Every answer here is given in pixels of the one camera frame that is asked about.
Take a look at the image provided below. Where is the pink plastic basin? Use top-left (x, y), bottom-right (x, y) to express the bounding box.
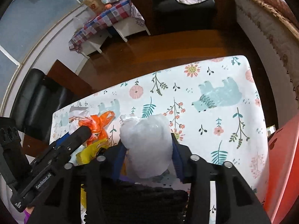
top-left (263, 115), bottom-right (299, 224)

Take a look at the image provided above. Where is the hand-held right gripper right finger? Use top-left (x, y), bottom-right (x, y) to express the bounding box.
top-left (172, 133), bottom-right (272, 224)

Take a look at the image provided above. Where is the brown paper bag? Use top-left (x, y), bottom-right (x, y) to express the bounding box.
top-left (83, 0), bottom-right (104, 14)

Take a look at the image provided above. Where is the brown wooden board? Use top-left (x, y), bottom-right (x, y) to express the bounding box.
top-left (47, 59), bottom-right (94, 97)

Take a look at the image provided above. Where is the white desk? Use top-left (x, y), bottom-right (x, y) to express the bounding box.
top-left (79, 20), bottom-right (151, 59)

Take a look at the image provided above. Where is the cream bed with mattress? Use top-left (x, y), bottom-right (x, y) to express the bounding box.
top-left (234, 0), bottom-right (299, 95)

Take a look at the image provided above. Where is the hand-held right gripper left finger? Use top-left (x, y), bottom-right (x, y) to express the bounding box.
top-left (27, 142), bottom-right (128, 224)

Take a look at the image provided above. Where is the black leather chair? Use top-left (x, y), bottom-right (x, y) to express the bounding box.
top-left (9, 68), bottom-right (73, 143)

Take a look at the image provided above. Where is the orange plastic bag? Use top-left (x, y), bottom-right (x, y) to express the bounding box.
top-left (78, 111), bottom-right (116, 145)

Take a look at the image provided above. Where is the white clear bag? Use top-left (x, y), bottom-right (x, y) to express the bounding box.
top-left (68, 107), bottom-right (91, 134)

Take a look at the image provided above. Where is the brown wooden side table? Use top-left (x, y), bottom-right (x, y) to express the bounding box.
top-left (130, 0), bottom-right (155, 36)
top-left (209, 0), bottom-right (237, 31)

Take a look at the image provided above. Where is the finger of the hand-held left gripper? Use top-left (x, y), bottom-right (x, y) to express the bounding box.
top-left (50, 134), bottom-right (70, 149)
top-left (63, 125), bottom-right (92, 156)

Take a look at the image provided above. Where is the clear plastic bag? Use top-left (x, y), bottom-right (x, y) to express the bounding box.
top-left (119, 113), bottom-right (174, 180)

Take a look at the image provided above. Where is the yellow plastic bag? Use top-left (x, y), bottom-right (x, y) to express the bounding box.
top-left (76, 138), bottom-right (110, 166)

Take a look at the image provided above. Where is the person's left forearm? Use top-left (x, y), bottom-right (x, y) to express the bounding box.
top-left (23, 207), bottom-right (33, 224)

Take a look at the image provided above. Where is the black leather armchair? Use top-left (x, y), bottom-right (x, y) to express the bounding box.
top-left (144, 0), bottom-right (216, 27)

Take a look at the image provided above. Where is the checkered tablecloth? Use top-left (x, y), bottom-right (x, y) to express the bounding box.
top-left (68, 0), bottom-right (145, 55)

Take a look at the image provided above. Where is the floral bear printed tablecloth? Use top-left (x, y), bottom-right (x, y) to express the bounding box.
top-left (50, 55), bottom-right (269, 224)

